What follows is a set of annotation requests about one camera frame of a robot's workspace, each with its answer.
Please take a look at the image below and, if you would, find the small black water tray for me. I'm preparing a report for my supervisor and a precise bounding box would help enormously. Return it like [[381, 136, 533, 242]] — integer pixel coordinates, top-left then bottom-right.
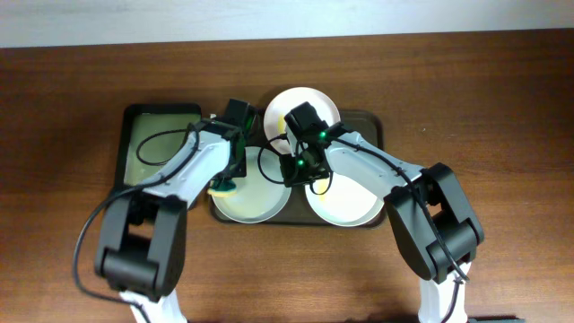
[[111, 103, 202, 193]]

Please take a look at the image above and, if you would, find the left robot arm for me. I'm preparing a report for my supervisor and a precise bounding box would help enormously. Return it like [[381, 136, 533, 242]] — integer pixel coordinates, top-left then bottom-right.
[[94, 100, 257, 322]]

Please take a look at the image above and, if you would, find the white plate yellow stain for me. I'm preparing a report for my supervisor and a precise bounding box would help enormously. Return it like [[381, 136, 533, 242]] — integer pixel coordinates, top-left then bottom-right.
[[305, 173, 384, 227]]

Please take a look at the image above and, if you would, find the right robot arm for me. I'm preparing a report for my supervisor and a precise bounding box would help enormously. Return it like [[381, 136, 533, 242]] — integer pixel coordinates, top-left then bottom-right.
[[280, 102, 484, 322]]

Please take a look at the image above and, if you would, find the pale grey plate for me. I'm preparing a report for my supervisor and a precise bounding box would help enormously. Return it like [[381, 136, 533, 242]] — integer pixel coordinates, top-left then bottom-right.
[[213, 146, 291, 223]]

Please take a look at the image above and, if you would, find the pinkish white plate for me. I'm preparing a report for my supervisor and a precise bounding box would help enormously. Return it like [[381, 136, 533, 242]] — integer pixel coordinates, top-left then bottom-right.
[[264, 87, 341, 139]]

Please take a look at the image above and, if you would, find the large brown serving tray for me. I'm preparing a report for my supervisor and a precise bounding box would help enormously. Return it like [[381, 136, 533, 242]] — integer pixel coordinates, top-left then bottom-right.
[[208, 110, 385, 229]]

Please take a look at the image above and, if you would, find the green and yellow sponge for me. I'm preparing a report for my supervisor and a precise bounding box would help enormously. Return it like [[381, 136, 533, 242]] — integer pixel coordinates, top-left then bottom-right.
[[207, 179, 237, 198]]

